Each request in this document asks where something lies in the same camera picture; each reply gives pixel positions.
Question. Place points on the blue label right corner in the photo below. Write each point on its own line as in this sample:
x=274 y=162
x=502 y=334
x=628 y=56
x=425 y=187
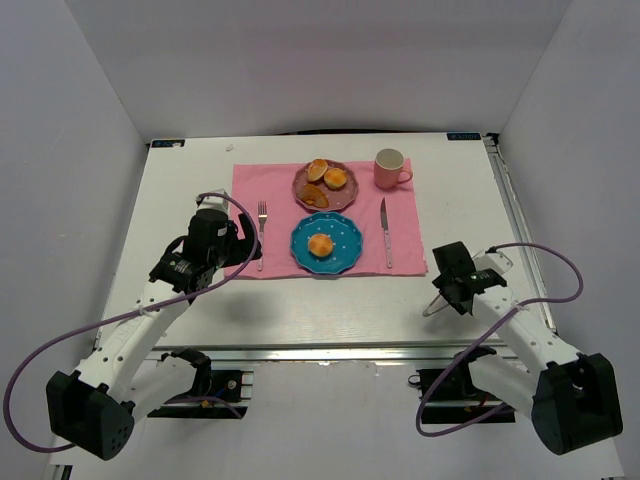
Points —
x=463 y=136

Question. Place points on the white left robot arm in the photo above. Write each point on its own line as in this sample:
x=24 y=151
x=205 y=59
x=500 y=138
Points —
x=97 y=405

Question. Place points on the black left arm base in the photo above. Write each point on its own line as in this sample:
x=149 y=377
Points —
x=218 y=392

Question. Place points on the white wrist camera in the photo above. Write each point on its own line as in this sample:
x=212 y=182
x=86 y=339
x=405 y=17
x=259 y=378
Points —
x=493 y=260
x=214 y=200

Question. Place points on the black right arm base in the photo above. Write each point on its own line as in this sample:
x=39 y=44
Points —
x=455 y=401

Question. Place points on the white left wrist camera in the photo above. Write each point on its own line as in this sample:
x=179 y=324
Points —
x=214 y=200

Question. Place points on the blue label left corner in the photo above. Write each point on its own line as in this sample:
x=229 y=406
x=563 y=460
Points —
x=167 y=143

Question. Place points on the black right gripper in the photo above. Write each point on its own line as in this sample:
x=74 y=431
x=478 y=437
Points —
x=460 y=292

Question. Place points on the knife with pink handle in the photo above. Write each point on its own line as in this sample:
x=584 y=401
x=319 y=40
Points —
x=386 y=232

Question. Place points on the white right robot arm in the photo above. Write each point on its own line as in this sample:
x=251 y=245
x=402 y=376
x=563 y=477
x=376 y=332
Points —
x=571 y=398

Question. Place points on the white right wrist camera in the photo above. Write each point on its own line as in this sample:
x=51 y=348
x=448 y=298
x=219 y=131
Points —
x=493 y=260

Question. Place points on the fork with pink handle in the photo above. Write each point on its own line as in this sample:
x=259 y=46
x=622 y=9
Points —
x=262 y=218

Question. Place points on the aluminium rail right side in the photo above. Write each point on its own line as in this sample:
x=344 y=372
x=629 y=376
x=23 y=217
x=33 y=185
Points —
x=515 y=213

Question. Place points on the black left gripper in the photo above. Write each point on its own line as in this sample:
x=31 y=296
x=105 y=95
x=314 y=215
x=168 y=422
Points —
x=239 y=245

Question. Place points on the pink scalloped plate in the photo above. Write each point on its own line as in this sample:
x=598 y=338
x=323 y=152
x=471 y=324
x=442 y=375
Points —
x=338 y=199

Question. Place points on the blue label corner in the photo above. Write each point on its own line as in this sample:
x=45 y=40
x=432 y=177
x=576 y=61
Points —
x=167 y=143
x=463 y=136

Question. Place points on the blue polka dot plate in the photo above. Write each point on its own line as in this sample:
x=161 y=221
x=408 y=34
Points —
x=347 y=243

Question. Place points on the pink cloth placemat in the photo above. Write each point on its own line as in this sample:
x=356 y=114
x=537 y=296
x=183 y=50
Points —
x=273 y=183

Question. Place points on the pink ceramic mug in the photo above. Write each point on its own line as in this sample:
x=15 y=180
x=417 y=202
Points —
x=390 y=170

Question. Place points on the metal tongs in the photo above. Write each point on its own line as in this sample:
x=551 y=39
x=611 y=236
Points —
x=438 y=304

